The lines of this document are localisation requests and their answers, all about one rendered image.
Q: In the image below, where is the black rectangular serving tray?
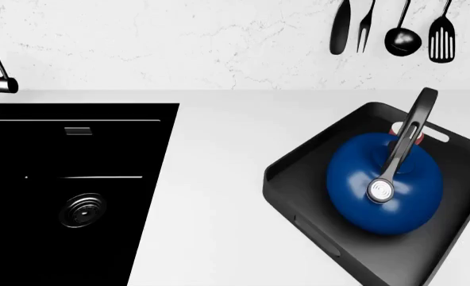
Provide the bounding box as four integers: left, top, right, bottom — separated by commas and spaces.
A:
262, 101, 470, 286

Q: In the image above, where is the red mug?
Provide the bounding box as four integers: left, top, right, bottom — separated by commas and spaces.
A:
388, 121, 426, 145

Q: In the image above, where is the black hanging spoon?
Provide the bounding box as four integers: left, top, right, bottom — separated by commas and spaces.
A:
329, 0, 352, 56

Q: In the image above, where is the round metal sink drain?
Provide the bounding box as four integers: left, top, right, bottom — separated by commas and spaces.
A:
58, 192, 108, 229

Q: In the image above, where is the black hanging two-prong fork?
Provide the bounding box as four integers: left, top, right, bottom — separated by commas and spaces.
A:
356, 0, 376, 54

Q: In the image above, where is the black kitchen sink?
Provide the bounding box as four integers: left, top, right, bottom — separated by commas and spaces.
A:
0, 102, 180, 286

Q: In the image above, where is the black hanging ladle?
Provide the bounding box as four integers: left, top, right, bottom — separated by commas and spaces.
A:
384, 0, 423, 57

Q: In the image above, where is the black hanging slotted spatula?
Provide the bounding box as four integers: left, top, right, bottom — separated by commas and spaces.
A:
428, 0, 457, 64

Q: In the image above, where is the blue kettle with black handle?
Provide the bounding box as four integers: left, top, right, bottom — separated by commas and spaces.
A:
326, 87, 445, 236

